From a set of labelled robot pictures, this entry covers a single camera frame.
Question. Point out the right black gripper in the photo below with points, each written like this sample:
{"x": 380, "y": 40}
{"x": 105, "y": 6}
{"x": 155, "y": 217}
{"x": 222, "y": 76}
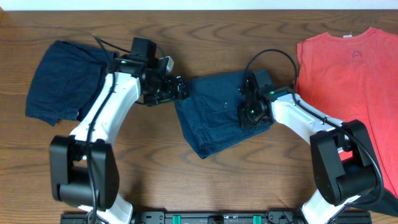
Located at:
{"x": 244, "y": 120}

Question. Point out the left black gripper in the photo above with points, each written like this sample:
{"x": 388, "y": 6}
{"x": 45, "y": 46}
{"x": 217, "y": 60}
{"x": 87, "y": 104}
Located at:
{"x": 169, "y": 94}

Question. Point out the navy blue shorts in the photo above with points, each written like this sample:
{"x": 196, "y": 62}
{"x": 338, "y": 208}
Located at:
{"x": 209, "y": 116}

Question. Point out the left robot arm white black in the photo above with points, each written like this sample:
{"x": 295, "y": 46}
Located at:
{"x": 83, "y": 170}

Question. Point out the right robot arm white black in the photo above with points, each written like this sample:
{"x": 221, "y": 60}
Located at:
{"x": 345, "y": 167}

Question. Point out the folded navy blue garment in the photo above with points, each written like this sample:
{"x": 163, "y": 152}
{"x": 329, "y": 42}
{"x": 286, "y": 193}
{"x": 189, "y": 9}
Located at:
{"x": 68, "y": 80}

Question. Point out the red t-shirt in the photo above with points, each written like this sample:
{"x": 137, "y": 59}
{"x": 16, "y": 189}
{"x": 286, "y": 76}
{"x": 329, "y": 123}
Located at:
{"x": 356, "y": 78}

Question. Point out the black garment under t-shirt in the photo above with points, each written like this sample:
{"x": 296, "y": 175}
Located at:
{"x": 387, "y": 205}

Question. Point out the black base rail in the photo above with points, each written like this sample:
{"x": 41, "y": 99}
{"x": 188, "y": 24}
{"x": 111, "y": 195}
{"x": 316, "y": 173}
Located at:
{"x": 270, "y": 217}

